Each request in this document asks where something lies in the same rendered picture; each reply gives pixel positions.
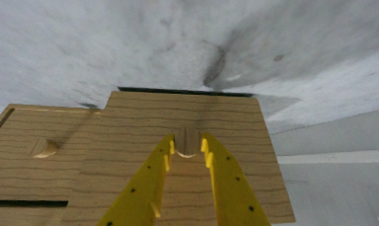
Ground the tan wooden chest of drawers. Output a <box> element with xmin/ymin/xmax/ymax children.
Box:
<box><xmin>0</xmin><ymin>104</ymin><xmax>104</xmax><ymax>217</ymax></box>

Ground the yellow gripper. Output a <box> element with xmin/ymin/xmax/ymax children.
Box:
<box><xmin>96</xmin><ymin>132</ymin><xmax>271</xmax><ymax>226</ymax></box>

